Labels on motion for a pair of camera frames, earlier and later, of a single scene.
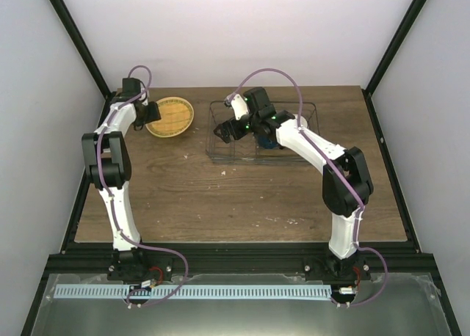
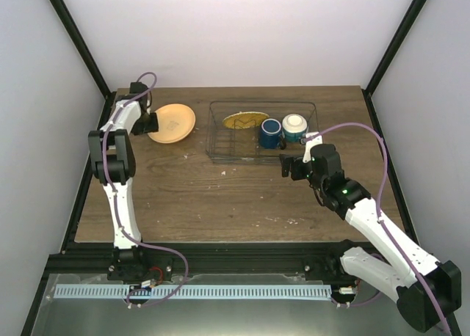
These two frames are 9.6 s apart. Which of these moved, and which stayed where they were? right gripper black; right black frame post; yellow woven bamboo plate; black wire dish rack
Moved: yellow woven bamboo plate; right gripper black
Stayed: right black frame post; black wire dish rack
